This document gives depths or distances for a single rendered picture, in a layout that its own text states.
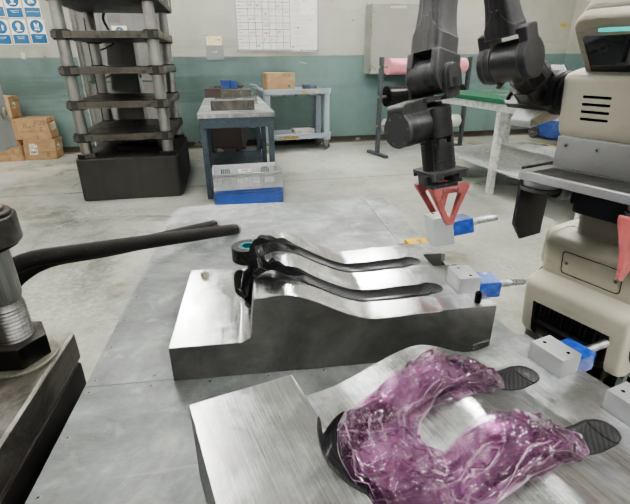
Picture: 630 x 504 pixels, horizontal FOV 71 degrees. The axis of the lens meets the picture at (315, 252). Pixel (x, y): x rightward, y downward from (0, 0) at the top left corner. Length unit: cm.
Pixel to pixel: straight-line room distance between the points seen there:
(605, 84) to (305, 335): 69
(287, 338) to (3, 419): 41
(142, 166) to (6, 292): 385
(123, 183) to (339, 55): 401
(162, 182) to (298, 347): 402
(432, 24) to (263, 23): 636
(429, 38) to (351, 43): 655
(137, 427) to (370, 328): 35
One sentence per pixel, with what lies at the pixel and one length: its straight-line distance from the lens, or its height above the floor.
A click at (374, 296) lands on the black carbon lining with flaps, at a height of 88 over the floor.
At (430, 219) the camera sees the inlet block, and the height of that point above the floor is 97.
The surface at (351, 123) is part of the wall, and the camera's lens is 742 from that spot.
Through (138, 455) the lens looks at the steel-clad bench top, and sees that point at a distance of 63.
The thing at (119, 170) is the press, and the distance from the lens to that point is 466.
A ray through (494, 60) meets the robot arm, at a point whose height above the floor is 124.
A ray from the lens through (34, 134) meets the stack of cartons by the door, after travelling 723.
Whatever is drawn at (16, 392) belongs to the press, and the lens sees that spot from 83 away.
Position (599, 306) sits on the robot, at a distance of 103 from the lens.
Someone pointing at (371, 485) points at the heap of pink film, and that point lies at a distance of 46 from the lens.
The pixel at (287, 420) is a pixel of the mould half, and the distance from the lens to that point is 47.
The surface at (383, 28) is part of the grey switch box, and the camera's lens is 716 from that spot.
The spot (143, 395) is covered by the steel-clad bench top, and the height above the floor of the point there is 80.
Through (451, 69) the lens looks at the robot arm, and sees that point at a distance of 78.
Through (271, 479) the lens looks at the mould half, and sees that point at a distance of 43.
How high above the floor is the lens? 124
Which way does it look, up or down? 24 degrees down
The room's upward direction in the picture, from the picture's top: straight up
